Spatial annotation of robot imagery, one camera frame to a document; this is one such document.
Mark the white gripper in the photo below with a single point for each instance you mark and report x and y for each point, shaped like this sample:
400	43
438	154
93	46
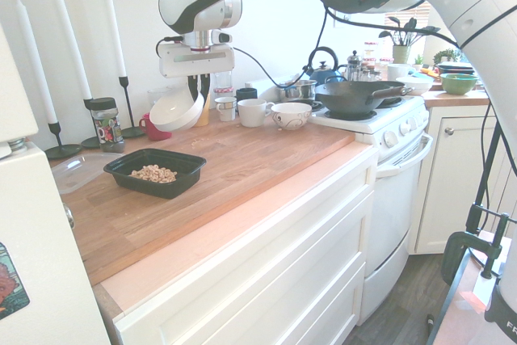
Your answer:
198	60

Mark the plain white cereal bowl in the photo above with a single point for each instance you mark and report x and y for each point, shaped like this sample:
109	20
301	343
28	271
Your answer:
177	114

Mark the beige cereal rings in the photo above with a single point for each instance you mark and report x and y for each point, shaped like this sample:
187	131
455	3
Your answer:
155	174

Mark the black plastic food box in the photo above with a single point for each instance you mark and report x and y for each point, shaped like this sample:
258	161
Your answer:
182	183

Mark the tall jar red chequered lid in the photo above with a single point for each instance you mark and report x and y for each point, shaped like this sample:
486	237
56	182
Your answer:
223	80

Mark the short jar red chequered lid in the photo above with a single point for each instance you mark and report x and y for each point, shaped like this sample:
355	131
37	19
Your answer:
223	92

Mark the yellow mug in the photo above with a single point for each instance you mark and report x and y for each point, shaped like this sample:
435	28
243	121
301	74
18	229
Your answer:
205	114

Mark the white cup with patterned band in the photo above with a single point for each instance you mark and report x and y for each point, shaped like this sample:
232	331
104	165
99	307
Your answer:
226	110

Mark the navy blue mug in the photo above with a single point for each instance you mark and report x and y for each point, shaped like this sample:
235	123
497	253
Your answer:
246	94

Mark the large plain white cup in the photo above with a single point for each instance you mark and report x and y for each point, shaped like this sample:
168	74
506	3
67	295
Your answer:
252	114

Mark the red mug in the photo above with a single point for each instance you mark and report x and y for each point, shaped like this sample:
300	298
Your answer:
151	131

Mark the white bowl with swirl pattern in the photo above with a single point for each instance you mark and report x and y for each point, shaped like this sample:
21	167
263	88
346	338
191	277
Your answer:
291	119

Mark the stainless steel pot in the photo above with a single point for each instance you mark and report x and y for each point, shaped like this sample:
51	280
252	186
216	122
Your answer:
301	90

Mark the spice jar with black lid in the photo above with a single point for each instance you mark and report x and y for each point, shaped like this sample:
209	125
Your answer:
107	127

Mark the tall white taper candle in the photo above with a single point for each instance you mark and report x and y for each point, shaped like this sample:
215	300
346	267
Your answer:
113	22

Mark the blue kettle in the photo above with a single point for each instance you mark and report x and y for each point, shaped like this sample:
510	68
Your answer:
323	74

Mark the black wok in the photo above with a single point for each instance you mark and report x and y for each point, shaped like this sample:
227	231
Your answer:
347	100

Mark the clear plastic lid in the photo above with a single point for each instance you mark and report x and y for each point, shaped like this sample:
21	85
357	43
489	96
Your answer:
76	175

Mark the glass French press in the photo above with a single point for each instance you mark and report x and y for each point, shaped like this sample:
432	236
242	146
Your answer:
354	68

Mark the round metal fridge knob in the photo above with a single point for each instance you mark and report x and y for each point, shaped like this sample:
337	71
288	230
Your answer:
69	215

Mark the white drawer cabinet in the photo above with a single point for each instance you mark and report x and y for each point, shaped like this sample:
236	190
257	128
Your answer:
262	260

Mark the black kitchen utensil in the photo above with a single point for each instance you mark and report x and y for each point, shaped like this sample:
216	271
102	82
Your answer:
411	26
393	23
428	31
384	34

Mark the plain white mug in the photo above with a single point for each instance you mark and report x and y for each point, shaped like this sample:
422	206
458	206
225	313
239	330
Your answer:
398	72

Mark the pale utensil crock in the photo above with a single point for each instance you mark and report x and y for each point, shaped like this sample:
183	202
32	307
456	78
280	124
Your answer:
402	55

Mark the wide white bowl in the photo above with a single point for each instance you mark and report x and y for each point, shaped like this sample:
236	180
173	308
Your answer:
414	85

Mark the potted plant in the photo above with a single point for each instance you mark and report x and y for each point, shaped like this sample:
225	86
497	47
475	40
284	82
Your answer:
416	9

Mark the white stove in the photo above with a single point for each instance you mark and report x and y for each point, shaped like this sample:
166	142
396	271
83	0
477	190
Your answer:
396	207

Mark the small green plant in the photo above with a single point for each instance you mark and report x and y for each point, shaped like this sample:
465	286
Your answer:
446	56

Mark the dark blue tray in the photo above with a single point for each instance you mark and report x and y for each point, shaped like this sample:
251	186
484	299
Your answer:
456	67

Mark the green bowl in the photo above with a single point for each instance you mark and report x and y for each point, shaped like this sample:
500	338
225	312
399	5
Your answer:
458	85

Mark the orange animal fridge magnet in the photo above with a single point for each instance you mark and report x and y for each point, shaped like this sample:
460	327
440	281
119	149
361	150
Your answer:
12	280

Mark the white cabinet with knob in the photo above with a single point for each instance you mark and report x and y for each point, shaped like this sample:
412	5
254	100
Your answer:
456	183

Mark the green metal clamp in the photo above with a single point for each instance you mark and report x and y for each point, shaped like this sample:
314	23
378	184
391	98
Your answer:
454	252

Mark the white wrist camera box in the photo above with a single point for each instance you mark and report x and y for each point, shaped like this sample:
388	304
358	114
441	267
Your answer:
222	36

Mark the black camera stand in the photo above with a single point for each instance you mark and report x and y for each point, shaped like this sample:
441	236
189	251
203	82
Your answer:
486	175

